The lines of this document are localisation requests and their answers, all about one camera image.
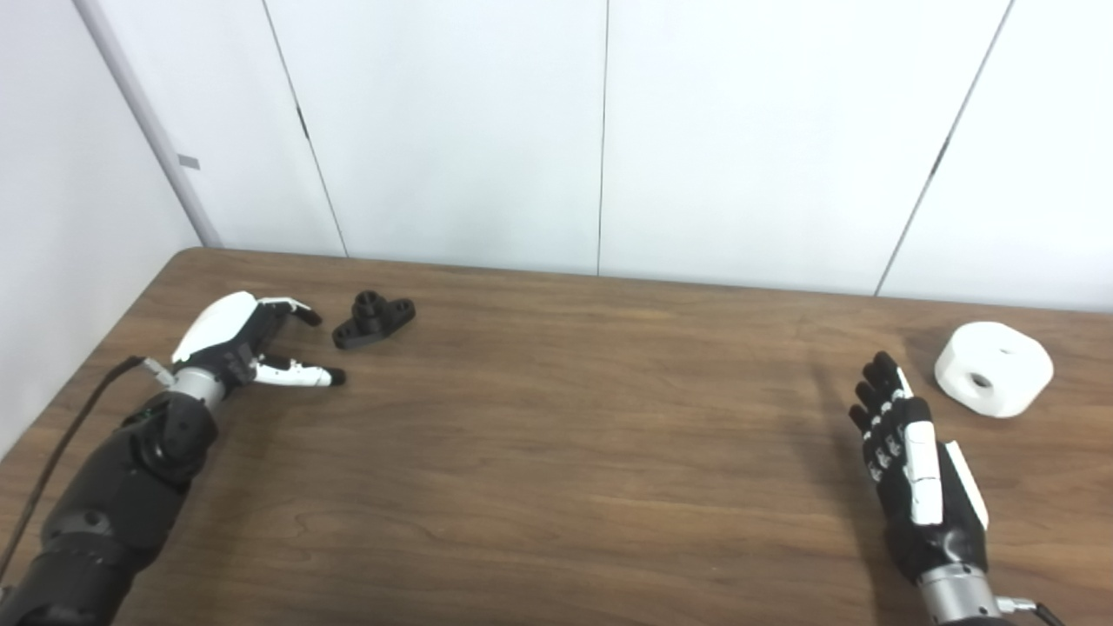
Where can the black flanged holder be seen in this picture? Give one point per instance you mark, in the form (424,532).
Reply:
(369,323)

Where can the grey wall corner trim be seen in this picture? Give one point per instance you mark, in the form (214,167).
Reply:
(148,122)

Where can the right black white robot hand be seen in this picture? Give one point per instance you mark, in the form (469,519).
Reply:
(926,487)

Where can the round white piece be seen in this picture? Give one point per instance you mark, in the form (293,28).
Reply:
(978,352)

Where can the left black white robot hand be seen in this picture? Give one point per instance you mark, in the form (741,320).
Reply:
(217,326)

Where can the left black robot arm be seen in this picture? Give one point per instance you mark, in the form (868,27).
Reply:
(113,496)

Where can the grey tape label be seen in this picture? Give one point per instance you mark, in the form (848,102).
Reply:
(189,162)

